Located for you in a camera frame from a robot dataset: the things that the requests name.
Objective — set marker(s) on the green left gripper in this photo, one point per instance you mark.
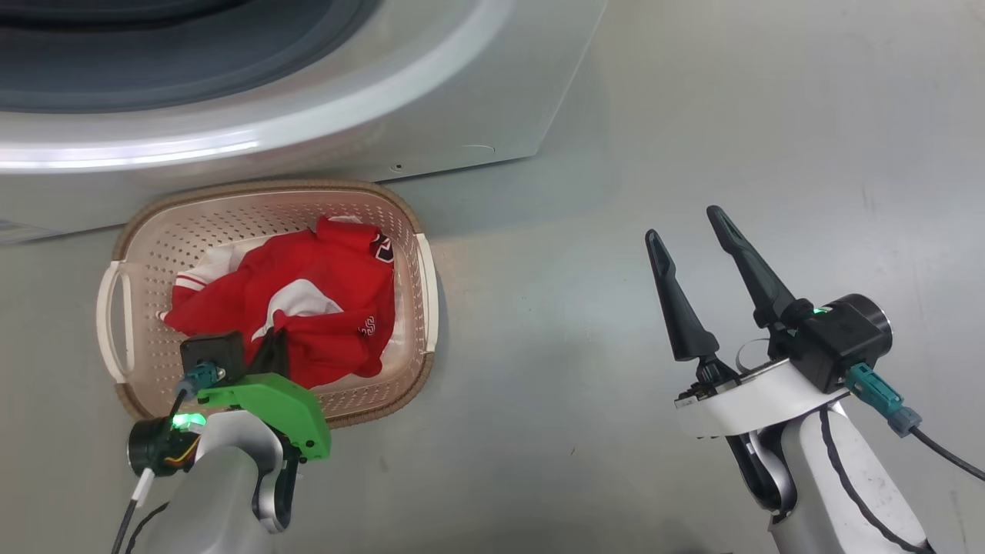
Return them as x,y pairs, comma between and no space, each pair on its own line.
285,404

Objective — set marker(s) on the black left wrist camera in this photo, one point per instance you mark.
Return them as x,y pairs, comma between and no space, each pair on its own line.
212,354

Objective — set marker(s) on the white front-load washing machine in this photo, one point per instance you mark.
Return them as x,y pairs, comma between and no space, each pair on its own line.
431,115

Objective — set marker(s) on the cream perforated laundry basket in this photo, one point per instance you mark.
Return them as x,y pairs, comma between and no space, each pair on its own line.
154,238

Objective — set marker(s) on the red and white garment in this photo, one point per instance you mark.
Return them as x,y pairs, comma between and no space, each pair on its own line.
308,277

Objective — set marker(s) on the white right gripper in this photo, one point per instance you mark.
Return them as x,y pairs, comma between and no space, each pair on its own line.
754,400

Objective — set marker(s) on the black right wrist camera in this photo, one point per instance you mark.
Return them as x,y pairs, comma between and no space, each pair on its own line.
843,335

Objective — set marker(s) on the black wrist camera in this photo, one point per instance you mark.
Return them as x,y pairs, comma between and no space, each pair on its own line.
212,354
843,335

